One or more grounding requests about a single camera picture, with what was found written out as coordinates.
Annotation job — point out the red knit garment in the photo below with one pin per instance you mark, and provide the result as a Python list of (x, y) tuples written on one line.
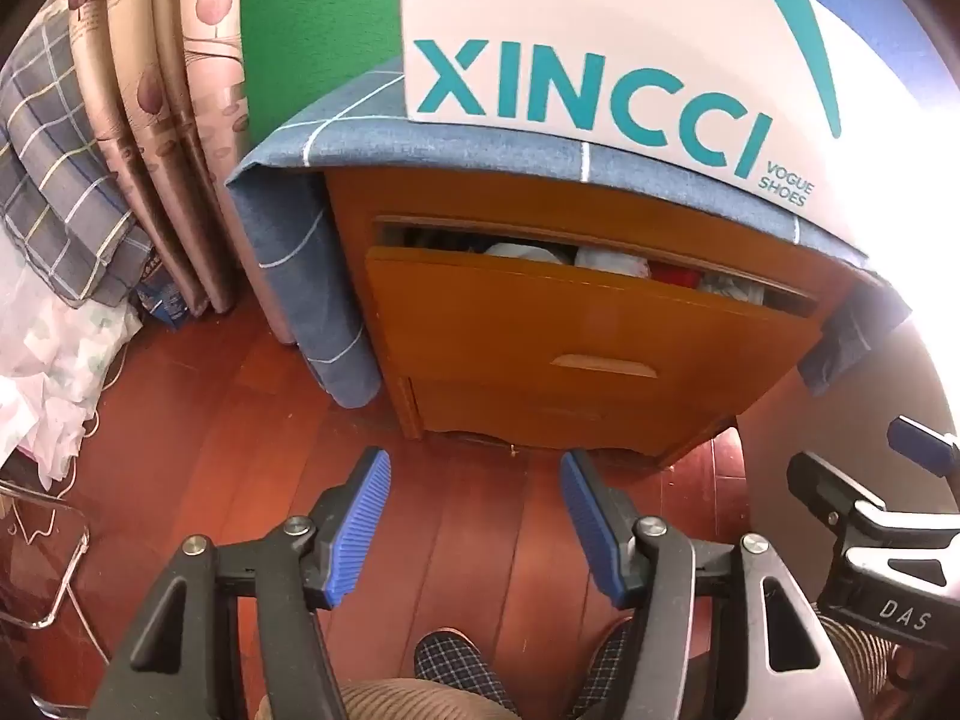
[(675, 275)]

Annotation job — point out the white cardboard box teal print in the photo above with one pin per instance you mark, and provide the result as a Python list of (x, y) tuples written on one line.
[(600, 30)]

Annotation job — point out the wooden nightstand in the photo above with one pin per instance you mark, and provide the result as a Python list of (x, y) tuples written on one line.
[(349, 199)]

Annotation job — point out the person's left leg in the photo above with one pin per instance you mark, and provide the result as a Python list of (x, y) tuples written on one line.
[(390, 701)]

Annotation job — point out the blue packet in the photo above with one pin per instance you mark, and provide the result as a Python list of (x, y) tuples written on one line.
[(161, 300)]

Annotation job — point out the blue checked cover cloth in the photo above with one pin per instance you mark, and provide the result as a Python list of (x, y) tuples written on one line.
[(300, 240)]

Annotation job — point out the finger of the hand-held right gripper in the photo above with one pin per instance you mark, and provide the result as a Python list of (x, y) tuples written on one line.
[(922, 444), (825, 487)]

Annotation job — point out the grey plaid blanket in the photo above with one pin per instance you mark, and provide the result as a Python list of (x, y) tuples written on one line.
[(52, 165)]

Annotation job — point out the plaid slipper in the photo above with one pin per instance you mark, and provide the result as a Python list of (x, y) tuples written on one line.
[(611, 660), (450, 656)]

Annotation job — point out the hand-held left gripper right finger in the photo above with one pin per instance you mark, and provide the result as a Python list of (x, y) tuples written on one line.
[(591, 532)]

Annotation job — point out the pale green garment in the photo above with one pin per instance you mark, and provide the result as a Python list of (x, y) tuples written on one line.
[(731, 288)]

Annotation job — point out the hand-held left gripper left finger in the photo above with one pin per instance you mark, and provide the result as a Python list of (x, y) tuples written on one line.
[(358, 532)]

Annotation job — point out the white floral sheer cloth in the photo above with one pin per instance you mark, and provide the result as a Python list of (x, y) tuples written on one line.
[(45, 360)]

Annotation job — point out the beige floral curtain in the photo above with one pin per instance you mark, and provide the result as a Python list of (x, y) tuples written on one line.
[(150, 90)]

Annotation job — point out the wooden drawer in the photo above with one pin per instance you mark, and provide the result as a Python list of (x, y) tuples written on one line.
[(487, 414), (487, 315)]

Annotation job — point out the green foam wall mat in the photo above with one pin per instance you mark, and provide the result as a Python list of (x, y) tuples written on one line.
[(315, 15)]

